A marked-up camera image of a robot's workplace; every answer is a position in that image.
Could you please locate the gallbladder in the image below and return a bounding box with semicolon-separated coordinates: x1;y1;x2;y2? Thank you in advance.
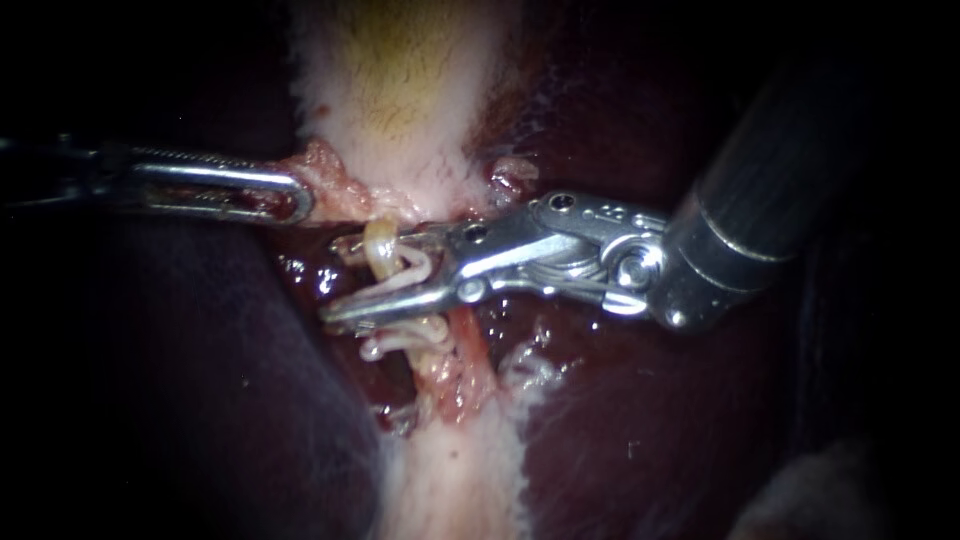
271;0;530;230

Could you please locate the right arm instrument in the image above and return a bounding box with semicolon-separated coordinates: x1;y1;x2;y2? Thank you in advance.
448;190;798;334

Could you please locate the left arm instrument jaw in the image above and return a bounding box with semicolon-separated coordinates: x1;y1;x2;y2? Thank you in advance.
128;163;317;228
127;146;271;171

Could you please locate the white clip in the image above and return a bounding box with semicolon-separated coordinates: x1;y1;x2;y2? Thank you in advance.
358;333;457;364
352;316;453;343
378;243;441;301

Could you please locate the left arm instrument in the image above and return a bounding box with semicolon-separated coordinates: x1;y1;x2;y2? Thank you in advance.
0;134;135;215

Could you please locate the dark red liver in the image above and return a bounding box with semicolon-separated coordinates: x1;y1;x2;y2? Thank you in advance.
74;0;849;540

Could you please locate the right arm instrument jaw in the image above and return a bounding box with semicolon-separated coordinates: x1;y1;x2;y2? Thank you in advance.
332;221;490;260
320;275;490;335

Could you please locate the pale fatty tissue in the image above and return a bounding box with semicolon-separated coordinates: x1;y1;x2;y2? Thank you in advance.
725;438;898;540
485;155;541;205
373;322;585;540

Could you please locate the thin tube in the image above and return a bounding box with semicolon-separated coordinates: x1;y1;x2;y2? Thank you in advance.
448;303;502;423
362;217;451;403

